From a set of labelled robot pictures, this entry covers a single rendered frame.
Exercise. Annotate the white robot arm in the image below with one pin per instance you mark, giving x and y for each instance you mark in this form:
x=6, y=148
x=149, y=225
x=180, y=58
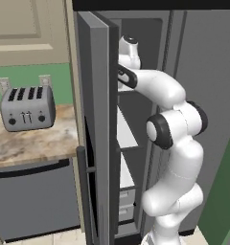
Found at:
x=172, y=166

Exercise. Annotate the grey freezer door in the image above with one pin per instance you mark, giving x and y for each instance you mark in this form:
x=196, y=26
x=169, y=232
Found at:
x=97, y=134

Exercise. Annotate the silver four-slot toaster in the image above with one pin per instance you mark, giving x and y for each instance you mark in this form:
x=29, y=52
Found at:
x=27, y=110

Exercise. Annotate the grey fridge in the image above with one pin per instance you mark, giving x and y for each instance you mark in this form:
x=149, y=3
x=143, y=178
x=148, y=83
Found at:
x=203, y=63

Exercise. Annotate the grey dishwasher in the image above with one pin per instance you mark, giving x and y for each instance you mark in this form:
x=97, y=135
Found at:
x=34, y=201

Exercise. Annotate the white wall socket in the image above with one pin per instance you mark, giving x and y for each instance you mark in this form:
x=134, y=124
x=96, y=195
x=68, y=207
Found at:
x=45, y=79
x=3, y=85

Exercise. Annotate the beige wall cupboard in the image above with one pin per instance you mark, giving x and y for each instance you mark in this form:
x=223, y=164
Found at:
x=27, y=28

